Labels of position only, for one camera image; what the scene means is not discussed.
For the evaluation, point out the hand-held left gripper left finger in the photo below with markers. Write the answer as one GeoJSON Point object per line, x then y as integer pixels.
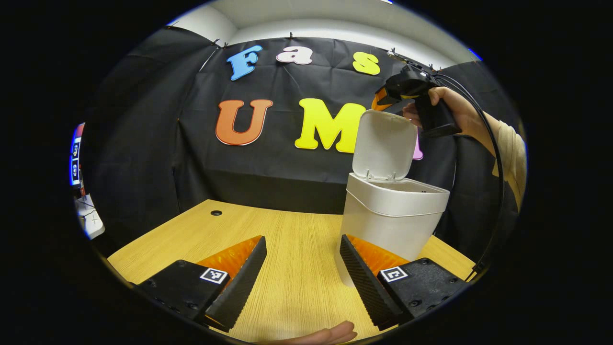
{"type": "Point", "coordinates": [239, 287]}

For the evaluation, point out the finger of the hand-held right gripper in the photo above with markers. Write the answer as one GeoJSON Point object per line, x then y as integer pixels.
{"type": "Point", "coordinates": [381, 99]}

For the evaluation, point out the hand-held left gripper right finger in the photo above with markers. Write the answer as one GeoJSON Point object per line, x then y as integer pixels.
{"type": "Point", "coordinates": [361, 282]}

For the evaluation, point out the white desktop garbage bin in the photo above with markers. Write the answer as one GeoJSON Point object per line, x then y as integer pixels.
{"type": "Point", "coordinates": [388, 230]}

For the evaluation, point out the wooden desktop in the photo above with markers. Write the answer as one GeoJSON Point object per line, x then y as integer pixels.
{"type": "Point", "coordinates": [297, 249]}

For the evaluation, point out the white side table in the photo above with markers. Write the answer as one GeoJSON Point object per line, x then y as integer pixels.
{"type": "Point", "coordinates": [91, 220]}

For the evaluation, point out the black backdrop cloth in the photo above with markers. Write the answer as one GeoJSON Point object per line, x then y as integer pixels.
{"type": "Point", "coordinates": [143, 143]}

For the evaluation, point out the computer monitor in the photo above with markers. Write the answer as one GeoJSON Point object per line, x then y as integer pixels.
{"type": "Point", "coordinates": [76, 158]}

